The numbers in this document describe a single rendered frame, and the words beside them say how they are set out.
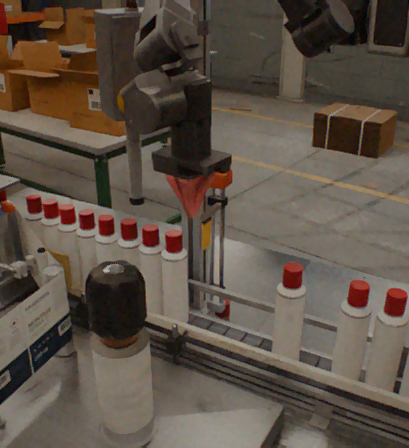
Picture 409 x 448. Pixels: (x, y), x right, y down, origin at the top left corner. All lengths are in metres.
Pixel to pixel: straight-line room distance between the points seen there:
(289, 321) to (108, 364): 0.34
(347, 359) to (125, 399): 0.38
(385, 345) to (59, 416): 0.54
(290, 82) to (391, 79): 1.28
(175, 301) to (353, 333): 0.35
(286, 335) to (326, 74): 5.92
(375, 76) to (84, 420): 5.91
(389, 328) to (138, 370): 0.39
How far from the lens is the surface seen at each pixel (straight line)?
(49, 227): 1.19
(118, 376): 0.78
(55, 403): 0.97
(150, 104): 0.66
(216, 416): 0.92
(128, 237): 1.06
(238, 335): 1.08
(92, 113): 2.75
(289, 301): 0.92
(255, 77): 7.27
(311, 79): 6.86
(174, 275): 1.03
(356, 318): 0.89
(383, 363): 0.94
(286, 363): 0.98
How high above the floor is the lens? 1.55
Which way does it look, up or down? 26 degrees down
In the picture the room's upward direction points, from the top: straight up
